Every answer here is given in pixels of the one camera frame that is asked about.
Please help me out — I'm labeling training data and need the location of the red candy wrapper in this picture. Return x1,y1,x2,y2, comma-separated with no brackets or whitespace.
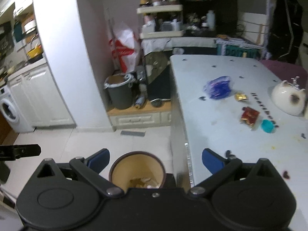
240,106,260,128

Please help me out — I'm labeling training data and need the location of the teal round lid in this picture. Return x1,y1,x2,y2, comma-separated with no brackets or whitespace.
260,119,275,133

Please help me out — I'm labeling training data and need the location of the gold foil wrapper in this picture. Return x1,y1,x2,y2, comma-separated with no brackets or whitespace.
234,93,249,101

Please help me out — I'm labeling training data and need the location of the blue transparent plastic bag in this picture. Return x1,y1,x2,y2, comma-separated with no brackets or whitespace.
203,76,233,100

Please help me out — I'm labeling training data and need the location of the dark grey trash bin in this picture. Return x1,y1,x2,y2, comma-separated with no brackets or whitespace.
104,74,135,110

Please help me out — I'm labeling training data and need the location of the white washing machine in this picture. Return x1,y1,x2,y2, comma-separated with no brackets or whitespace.
0,85,35,133

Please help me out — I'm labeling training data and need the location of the brown round waste basket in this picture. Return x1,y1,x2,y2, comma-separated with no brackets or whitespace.
109,151,167,191

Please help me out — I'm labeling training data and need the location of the grey floor mat strip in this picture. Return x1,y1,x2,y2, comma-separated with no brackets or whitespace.
121,130,145,137

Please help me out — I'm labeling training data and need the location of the white kitchen cabinet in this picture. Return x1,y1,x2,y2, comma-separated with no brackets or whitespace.
7,63,75,127

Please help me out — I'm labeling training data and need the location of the low wooden drawer bench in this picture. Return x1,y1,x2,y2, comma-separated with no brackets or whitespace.
107,101,171,129

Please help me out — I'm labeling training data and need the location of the blue spray can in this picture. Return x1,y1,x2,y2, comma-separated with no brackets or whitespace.
134,94,146,109

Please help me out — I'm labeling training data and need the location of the small black bowl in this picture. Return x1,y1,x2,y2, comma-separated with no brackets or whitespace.
151,99,163,108

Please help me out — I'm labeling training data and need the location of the white cat shaped ceramic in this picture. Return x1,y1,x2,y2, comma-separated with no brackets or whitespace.
271,76,306,116

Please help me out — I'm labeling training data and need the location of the teal prizon sign box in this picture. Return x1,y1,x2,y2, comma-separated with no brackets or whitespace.
217,44,261,59

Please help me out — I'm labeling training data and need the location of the black totoro cloth cover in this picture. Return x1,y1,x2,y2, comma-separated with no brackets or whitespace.
144,51,172,102

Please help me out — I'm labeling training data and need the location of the red white shopping bag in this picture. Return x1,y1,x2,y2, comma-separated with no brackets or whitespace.
109,22,141,74

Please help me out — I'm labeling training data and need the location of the white plastic bottle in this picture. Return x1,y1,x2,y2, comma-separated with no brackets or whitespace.
207,10,215,31

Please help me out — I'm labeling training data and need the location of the cream two tier shelf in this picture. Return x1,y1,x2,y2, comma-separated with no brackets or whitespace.
137,4,184,40

